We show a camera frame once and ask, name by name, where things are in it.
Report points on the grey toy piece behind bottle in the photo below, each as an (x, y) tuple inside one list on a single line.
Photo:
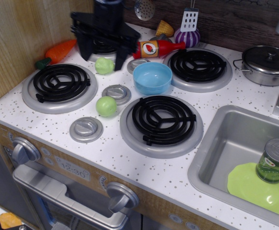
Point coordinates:
[(161, 37)]

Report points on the left silver oven knob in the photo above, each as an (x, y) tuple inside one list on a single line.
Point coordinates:
[(24, 151)]

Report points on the purple striped toy onion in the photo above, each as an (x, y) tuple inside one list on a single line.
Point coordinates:
[(190, 39)]

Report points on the back right black burner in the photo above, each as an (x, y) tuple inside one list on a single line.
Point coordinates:
[(198, 70)]

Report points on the front right black burner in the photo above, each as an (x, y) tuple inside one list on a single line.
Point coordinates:
[(161, 126)]

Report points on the red toy ketchup bottle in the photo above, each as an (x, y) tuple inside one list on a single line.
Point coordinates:
[(156, 48)]

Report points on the right silver oven knob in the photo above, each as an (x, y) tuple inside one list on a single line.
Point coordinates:
[(121, 197)]

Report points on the silver oven knob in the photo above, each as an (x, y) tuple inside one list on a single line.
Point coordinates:
[(24, 151), (121, 197)]

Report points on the steel pot with lid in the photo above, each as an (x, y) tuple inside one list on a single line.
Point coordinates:
[(260, 64)]

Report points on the light green plastic plate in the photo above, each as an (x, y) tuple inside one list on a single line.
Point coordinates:
[(244, 183)]

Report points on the back silver stovetop knob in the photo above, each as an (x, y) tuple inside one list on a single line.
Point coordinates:
[(134, 63)]

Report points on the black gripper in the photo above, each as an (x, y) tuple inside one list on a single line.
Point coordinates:
[(106, 13)]

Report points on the silver perforated toy ladle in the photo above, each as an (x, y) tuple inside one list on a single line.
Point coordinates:
[(144, 9)]

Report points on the front silver stovetop knob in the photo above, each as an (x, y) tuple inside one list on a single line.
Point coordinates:
[(86, 129)]

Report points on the green toy pear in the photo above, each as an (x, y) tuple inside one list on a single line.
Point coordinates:
[(106, 106)]

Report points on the silver oven door handle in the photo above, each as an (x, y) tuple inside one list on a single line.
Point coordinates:
[(54, 191)]

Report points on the green toy can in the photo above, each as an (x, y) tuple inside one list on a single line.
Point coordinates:
[(267, 168)]

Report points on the oven clock display panel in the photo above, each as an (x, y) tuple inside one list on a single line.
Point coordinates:
[(73, 168)]

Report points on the white slotted toy spatula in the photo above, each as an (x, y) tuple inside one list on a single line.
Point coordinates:
[(190, 18)]

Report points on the yellow toy corn piece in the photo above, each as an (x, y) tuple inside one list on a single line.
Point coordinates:
[(164, 28)]

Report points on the front left black burner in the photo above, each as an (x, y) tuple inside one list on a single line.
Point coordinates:
[(59, 89)]

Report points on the green toy lettuce piece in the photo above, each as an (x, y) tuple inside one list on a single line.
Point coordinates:
[(104, 66)]

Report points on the orange object at floor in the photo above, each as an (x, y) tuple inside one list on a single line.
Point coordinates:
[(9, 220)]

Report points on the light blue plastic bowl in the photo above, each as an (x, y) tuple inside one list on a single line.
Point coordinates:
[(152, 78)]

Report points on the silver toy sink basin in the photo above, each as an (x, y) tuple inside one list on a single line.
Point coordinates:
[(235, 136)]

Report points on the orange toy carrot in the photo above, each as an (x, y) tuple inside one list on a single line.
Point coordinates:
[(55, 54)]

